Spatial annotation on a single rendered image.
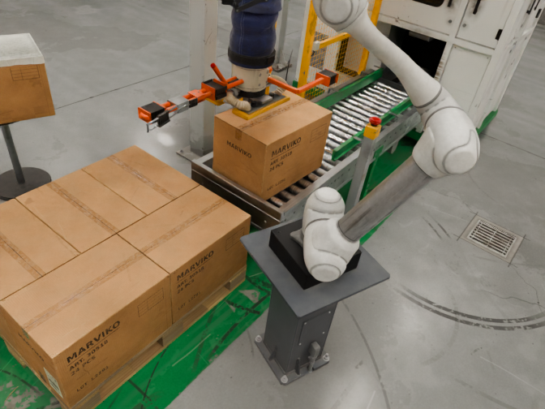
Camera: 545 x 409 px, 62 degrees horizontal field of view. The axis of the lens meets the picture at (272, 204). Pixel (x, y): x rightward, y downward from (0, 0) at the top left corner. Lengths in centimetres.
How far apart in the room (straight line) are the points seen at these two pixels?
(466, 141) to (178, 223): 157
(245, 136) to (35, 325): 133
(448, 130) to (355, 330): 166
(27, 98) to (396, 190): 244
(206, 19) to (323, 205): 200
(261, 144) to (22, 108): 161
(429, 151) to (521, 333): 203
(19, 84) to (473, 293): 317
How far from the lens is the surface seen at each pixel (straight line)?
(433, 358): 285
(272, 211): 248
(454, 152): 136
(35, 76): 321
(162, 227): 243
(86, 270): 227
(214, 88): 210
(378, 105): 396
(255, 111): 221
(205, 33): 343
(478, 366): 295
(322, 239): 163
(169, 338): 257
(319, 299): 189
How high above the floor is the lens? 218
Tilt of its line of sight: 39 degrees down
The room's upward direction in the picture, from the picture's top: 8 degrees clockwise
